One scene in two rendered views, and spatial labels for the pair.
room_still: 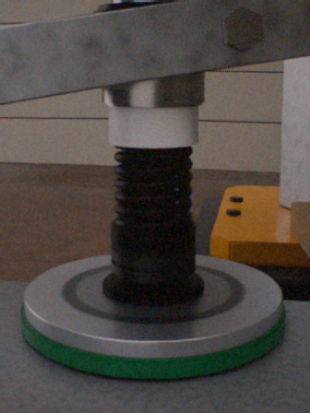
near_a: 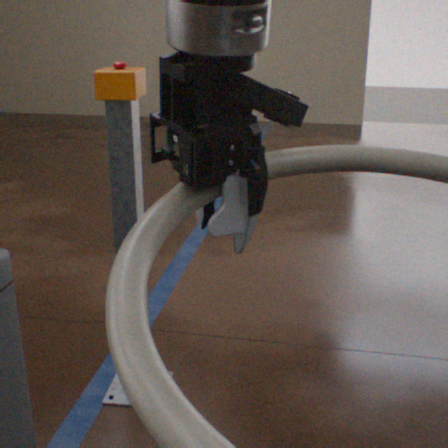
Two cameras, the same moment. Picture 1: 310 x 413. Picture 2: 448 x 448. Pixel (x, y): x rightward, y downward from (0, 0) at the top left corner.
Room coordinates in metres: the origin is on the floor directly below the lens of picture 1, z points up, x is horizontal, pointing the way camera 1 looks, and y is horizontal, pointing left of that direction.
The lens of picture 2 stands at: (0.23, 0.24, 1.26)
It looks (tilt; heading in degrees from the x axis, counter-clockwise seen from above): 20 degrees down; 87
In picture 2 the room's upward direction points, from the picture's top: straight up
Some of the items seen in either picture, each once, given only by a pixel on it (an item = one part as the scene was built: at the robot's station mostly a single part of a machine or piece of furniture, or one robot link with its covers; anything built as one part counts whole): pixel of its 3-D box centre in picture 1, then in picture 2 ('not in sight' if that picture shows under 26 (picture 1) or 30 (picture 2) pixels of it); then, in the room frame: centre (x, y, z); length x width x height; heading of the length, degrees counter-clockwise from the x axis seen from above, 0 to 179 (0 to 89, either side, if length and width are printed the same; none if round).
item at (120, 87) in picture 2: not in sight; (129, 244); (0.02, 1.98, 0.54); 0.20 x 0.20 x 1.09; 80
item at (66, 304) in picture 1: (153, 295); not in sight; (0.50, 0.00, 0.87); 0.21 x 0.21 x 0.01
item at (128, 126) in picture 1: (153, 120); not in sight; (0.50, 0.00, 1.01); 0.07 x 0.07 x 0.04
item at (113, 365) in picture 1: (153, 300); not in sight; (0.50, 0.00, 0.86); 0.22 x 0.22 x 0.04
